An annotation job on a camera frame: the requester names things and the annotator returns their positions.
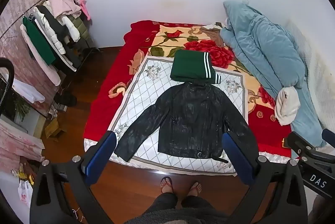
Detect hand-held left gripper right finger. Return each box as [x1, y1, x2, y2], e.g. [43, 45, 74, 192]
[222, 131, 308, 224]

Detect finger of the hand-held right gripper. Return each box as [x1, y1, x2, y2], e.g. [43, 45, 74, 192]
[285, 131, 318, 162]
[322, 129, 335, 152]

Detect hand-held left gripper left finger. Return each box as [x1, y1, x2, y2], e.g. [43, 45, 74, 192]
[29, 131, 117, 224]

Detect black leather jacket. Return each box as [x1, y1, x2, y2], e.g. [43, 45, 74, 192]
[114, 82, 259, 162]

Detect metal clothes rack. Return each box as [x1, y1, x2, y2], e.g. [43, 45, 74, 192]
[0, 0, 101, 120]

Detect white rolled towel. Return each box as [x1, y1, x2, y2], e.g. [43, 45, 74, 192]
[274, 87, 301, 126]

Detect person's right foot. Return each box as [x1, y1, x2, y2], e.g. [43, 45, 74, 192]
[186, 181, 203, 198]

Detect person's foot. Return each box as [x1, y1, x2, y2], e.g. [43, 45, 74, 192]
[160, 176, 174, 196]
[186, 181, 203, 198]

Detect cardboard box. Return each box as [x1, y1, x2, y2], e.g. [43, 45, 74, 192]
[44, 117, 67, 142]

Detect black shoes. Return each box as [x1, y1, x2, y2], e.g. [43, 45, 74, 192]
[54, 89, 77, 107]

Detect person's left foot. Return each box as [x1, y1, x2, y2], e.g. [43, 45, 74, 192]
[160, 176, 174, 196]

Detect red floral blanket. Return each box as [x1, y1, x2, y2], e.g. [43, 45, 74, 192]
[83, 20, 292, 154]

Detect white diamond-patterned flower sheet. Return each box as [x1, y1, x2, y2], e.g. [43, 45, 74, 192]
[83, 56, 248, 177]

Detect person's dark grey pants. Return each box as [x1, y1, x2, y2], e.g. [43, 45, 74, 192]
[125, 192, 229, 224]

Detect white plastic bag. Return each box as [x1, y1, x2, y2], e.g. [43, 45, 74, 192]
[18, 180, 34, 209]

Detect pink patterned cloth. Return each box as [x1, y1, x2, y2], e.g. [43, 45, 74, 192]
[0, 123, 45, 162]

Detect light blue quilt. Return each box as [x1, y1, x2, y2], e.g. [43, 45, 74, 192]
[220, 0, 327, 147]

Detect white folded cloth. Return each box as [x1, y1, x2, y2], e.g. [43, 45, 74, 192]
[12, 78, 46, 104]

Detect green folded garment white stripes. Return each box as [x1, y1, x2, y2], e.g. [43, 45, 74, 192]
[170, 49, 222, 84]

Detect pale pink hanging garment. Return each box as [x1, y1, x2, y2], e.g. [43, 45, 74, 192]
[19, 25, 61, 86]

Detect black hanging coat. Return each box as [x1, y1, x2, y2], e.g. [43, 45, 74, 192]
[37, 4, 91, 69]

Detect brown cloth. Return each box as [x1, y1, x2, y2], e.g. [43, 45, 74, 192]
[203, 24, 225, 48]

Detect olive puffer vest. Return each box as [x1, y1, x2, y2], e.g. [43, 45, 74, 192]
[72, 16, 92, 43]

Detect green hanging garment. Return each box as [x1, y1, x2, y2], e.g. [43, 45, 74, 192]
[22, 16, 56, 66]

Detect white puffer jacket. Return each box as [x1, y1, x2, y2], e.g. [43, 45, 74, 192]
[33, 6, 66, 55]

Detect black curved frame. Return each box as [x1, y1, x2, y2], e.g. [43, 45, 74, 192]
[0, 57, 15, 116]

